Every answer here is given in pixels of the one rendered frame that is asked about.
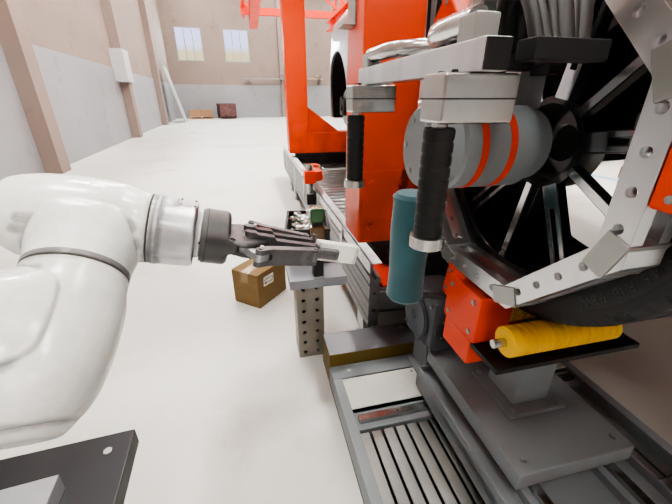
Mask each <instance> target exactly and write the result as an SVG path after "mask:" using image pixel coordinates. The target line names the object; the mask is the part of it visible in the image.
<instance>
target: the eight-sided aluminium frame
mask: <svg viewBox="0 0 672 504"><path fill-rule="evenodd" d="M497 2H498V0H470V2H469V4H468V6H467V8H469V7H471V6H474V5H476V4H484V5H485V6H487V7H488V10H489V11H496V5H497ZM605 2H606V3H607V5H608V7H609V8H610V10H611V11H612V13H613V15H614V16H615V18H616V19H617V21H618V22H619V24H620V26H621V27H622V29H623V30H624V32H625V34H626V35H627V37H628V38H629V40H630V41H631V43H632V45H633V46H634V48H635V49H636V51H637V53H638V54H639V56H640V57H641V59H642V60H643V62H644V64H645V65H646V67H647V68H648V70H649V72H650V73H651V75H652V82H651V85H650V88H649V91H648V94H647V97H646V100H645V102H644V105H643V108H642V111H641V114H640V117H639V120H638V123H637V126H636V129H635V132H634V135H633V138H632V140H631V143H630V146H629V149H628V152H627V155H626V158H625V161H624V164H623V167H622V170H621V173H620V176H619V179H618V181H617V184H616V187H615V190H614V193H613V196H612V199H611V202H610V205H609V208H608V211H607V214H606V217H605V219H604V222H603V225H602V228H601V231H600V234H599V237H598V240H597V243H596V244H595V245H594V246H592V247H590V248H588V249H585V250H583V251H581V252H578V253H576V254H574V255H572V256H569V257H567V258H565V259H563V260H560V261H558V262H556V263H554V264H551V265H549V266H547V267H544V268H542V269H540V270H538V271H535V272H533V273H531V274H529V275H526V276H522V275H521V274H519V273H518V272H516V271H514V270H513V269H511V268H510V267H508V266H507V265H505V264H504V263H502V262H500V261H499V260H497V259H496V258H494V257H493V256H491V255H490V254H488V253H487V252H485V251H483V250H482V249H480V248H479V247H477V246H476V245H474V244H473V243H472V242H471V240H470V237H469V234H468V231H467V228H466V225H465V222H464V219H463V216H462V212H461V209H460V206H459V203H458V200H457V197H456V194H455V191H454V188H448V190H447V191H446V192H447V199H446V202H445V204H446V206H445V212H444V221H443V224H442V226H443V228H442V233H443V234H444V236H445V238H444V245H443V249H442V250H440V251H441V254H442V257H443V258H444V259H445V260H446V262H447V263H448V264H449V263H450V262H451V263H452V264H453V265H454V266H455V267H456V269H458V270H459V271H460V272H461V273H462V274H463V275H465V276H466V277H467V278H468V279H470V280H471V281H472V282H473V283H474V284H476V285H477V286H478V287H479V288H481V289H482V290H483V291H484V292H485V293H487V294H488V295H489V296H490V297H492V298H493V301H494V302H497V303H499V304H500V305H501V306H503V307H504V308H505V309H509V308H516V307H522V306H529V305H535V304H539V303H545V302H547V300H550V299H554V298H557V297H560V296H563V295H566V294H570V293H573V292H576V291H579V290H582V289H585V288H589V287H592V286H595V285H598V284H601V283H605V282H608V281H611V280H614V279H617V278H620V277H624V276H627V275H633V274H639V273H641V272H642V271H643V270H646V269H649V268H652V267H655V266H658V265H659V264H660V263H661V260H662V258H663V256H664V254H665V251H666V250H667V249H668V248H669V247H670V246H671V245H672V243H671V242H670V240H671V238H672V214H669V213H665V212H661V211H658V210H654V209H651V208H650V207H649V203H650V200H651V198H652V195H653V193H654V190H655V188H656V185H657V182H658V180H659V177H660V175H661V172H662V170H663V167H664V165H665V162H666V159H667V157H668V154H669V152H670V149H671V147H672V0H605ZM669 105H670V108H669V110H668V107H669ZM652 150H653V153H652ZM637 190H638V194H637ZM651 225H652V227H651Z"/></svg>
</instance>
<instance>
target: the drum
mask: <svg viewBox="0 0 672 504"><path fill-rule="evenodd" d="M420 112H421V107H419V108H418V109H417V110H416V111H415V112H414V113H413V114H412V116H411V117H410V119H409V121H408V124H407V127H406V131H405V135H404V143H403V158H404V165H405V169H406V173H407V175H408V177H409V179H410V180H411V182H412V183H413V184H414V185H416V186H418V179H419V178H420V177H419V168H420V166H421V165H420V157H421V154H422V152H421V147H422V142H423V138H422V137H423V130H424V128H425V127H432V123H427V122H422V121H420ZM448 127H454V128H455V130H456V133H455V139H454V141H453V143H454V148H453V153H452V163H451V166H450V177H449V178H448V181H449V185H448V188H465V187H485V186H497V185H511V184H514V183H517V182H519V181H520V180H521V179H523V178H527V177H530V176H532V175H533V174H535V173H536V172H537V171H538V170H540V169H541V167H542V166H543V165H544V163H545V162H546V160H547V158H548V156H549V153H550V150H551V146H552V128H551V124H550V122H549V120H548V118H547V117H546V116H545V115H544V114H543V113H542V112H541V111H539V110H537V109H532V108H531V107H530V106H528V105H515V106H514V111H513V116H512V120H511V122H509V123H488V124H448Z"/></svg>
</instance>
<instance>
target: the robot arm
mask: <svg viewBox="0 0 672 504"><path fill-rule="evenodd" d="M316 238H317V234H314V233H312V237H309V234H307V233H302V232H298V231H293V230H289V229H284V228H280V227H275V226H271V225H266V224H262V223H259V222H256V221H254V220H249V221H248V224H244V225H243V224H232V214H231V213H230V212H229V211H224V210H218V209H212V208H207V209H204V212H202V211H199V202H198V201H197V200H196V201H193V200H187V199H184V198H176V197H170V196H165V195H163V194H159V195H158V194H153V193H149V192H145V191H142V190H139V189H137V188H135V187H133V186H130V185H127V184H123V183H119V182H116V181H111V180H105V179H100V178H94V177H87V176H78V175H69V174H52V173H33V174H19V175H12V176H8V177H6V178H4V179H2V180H0V245H1V246H2V247H4V248H5V249H7V250H9V251H11V252H13V253H15V254H18V255H20V258H19V260H18V263H17V265H16V267H12V268H8V269H0V450H3V449H10V448H16V447H22V446H27V445H32V444H37V443H41V442H46V441H50V440H53V439H56V438H58V437H61V436H62V435H64V434H65V433H66V432H67V431H68V430H70V429H71V428H72V427H73V426H74V425H75V424H76V422H77V421H78V420H79V419H80V418H81V417H82V416H83V415H84V414H85V413H86V412H87V410H88V409H89V408H90V407H91V405H92V404H93V403H94V401H95V400H96V398H97V396H98V394H99V393H100V391H101V389H102V387H103V385H104V383H105V381H106V378H107V376H108V374H109V371H110V369H111V366H112V364H113V361H114V358H115V355H116V352H117V349H118V345H119V342H120V338H121V335H122V331H123V327H124V322H125V317H126V311H127V293H128V288H129V283H130V280H131V277H132V274H133V272H134V270H135V268H136V267H137V264H138V262H145V263H146V262H147V263H151V264H168V265H179V266H190V265H191V264H192V260H193V257H198V261H200V262H202V263H212V264H224V263H225V262H226V260H227V256H228V255H235V256H238V257H242V258H248V259H253V260H254V261H253V266H254V267H256V268H261V267H266V266H315V265H316V262H317V260H320V261H329V262H337V263H346V264H355V262H356V258H357V255H358V252H359V247H358V246H357V245H356V244H349V243H342V242H335V241H328V240H321V239H317V240H316Z"/></svg>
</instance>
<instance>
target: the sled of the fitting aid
mask: <svg viewBox="0 0 672 504"><path fill-rule="evenodd" d="M416 386H417V388H418V389H419V391H420V393H421V394H422V396H423V398H424V399H425V401H426V403H427V405H428V406H429V408H430V410H431V411H432V413H433V415H434V417H435V418H436V420H437V422H438V423H439V425H440V427H441V429H442V430H443V432H444V434H445V435H446V437H447V439H448V440H449V442H450V444H451V446H452V447H453V449H454V451H455V452H456V454H457V456H458V458H459V459H460V461H461V463H462V464H463V466H464V468H465V470H466V471H467V473H468V475H469V476H470V478H471V480H472V481H473V483H474V485H475V487H476V488H477V490H478V492H479V493H480V495H481V497H482V499H483V500H484V502H485V504H672V491H671V490H670V489H669V488H667V487H666V486H665V485H664V484H663V483H662V482H661V481H660V480H659V479H658V478H657V477H656V476H655V475H653V474H652V473H651V472H650V471H649V470H648V469H647V468H646V467H645V466H644V465H643V464H642V463H641V462H639V461H638V460H637V459H636V458H635V457H634V456H633V455H632V454H631V455H630V457H629V458H628V459H625V460H621V461H618V462H614V463H610V464H607V465H603V466H600V467H596V468H592V469H589V470H585V471H582V472H578V473H574V474H571V475H567V476H564V477H560V478H556V479H553V480H549V481H546V482H542V483H538V484H535V485H531V486H528V487H524V488H521V489H517V490H516V489H514V487H513V486H512V484H511V483H510V481H509V480H508V478H507V477H506V475H505V474H504V473H503V471H502V470H501V468H500V467H499V465H498V464H497V462H496V461H495V459H494V458H493V456H492V455H491V453H490V452H489V451H488V449H487V448H486V446H485V445H484V443H483V442H482V440H481V439H480V437H479V436H478V434H477V433H476V431H475V430H474V429H473V427H472V426H471V424H470V423H469V421H468V420H467V418H466V417H465V415H464V414H463V412H462V411H461V410H460V408H459V407H458V405H457V404H456V402H455V401H454V399H453V398H452V396H451V395H450V393H449V392H448V390H447V389H446V388H445V386H444V385H443V383H442V382H441V380H440V379H439V377H438V376H437V374H436V373H435V371H434V370H433V368H432V367H431V366H430V364H426V365H420V366H418V368H417V376H416Z"/></svg>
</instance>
